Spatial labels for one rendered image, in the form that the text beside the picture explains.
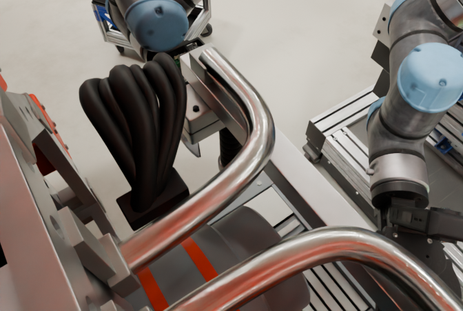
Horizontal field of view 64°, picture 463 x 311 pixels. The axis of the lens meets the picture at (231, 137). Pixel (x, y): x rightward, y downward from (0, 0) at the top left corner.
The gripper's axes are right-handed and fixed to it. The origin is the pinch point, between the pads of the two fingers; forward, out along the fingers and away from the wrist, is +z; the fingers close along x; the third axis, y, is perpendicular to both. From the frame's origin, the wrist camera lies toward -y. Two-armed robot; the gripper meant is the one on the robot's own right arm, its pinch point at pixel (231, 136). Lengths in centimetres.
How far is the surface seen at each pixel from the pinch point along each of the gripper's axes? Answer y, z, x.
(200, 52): 17.5, -0.8, -3.4
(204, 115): 11.7, 2.5, -5.3
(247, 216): 7.4, 13.5, -7.3
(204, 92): 13.8, 1.3, -4.5
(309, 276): -77, 15, 20
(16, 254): 29.1, 16.1, -21.9
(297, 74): -83, -58, 78
